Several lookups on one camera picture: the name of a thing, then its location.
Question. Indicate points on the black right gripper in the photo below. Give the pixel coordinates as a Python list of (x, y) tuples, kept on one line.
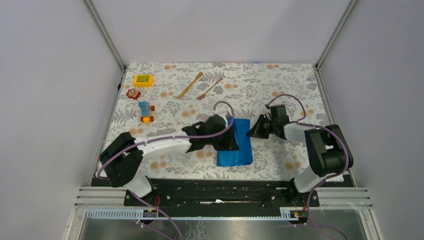
[(256, 130)]

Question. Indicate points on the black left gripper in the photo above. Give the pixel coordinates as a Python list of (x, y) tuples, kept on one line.
[(229, 143)]

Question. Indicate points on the blue cloth napkin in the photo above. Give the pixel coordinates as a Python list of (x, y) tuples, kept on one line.
[(243, 156)]

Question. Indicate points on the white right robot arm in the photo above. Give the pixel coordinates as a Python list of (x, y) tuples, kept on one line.
[(328, 153)]

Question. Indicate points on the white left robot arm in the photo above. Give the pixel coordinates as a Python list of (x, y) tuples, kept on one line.
[(120, 161)]

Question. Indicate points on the wooden fork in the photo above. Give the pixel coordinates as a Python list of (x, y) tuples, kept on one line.
[(203, 95)]

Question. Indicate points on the wooden spoon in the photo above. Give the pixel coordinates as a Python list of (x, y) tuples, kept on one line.
[(184, 92)]

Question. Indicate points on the floral tablecloth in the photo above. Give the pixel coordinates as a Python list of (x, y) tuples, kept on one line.
[(247, 87)]

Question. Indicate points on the blue toy train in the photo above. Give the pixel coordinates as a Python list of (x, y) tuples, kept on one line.
[(146, 110)]

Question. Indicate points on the red owl toy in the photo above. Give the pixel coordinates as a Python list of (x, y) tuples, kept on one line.
[(133, 94)]

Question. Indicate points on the yellow green toy block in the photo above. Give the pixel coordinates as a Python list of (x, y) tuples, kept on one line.
[(143, 80)]

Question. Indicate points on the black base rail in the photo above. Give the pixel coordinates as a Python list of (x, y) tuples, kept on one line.
[(225, 198)]

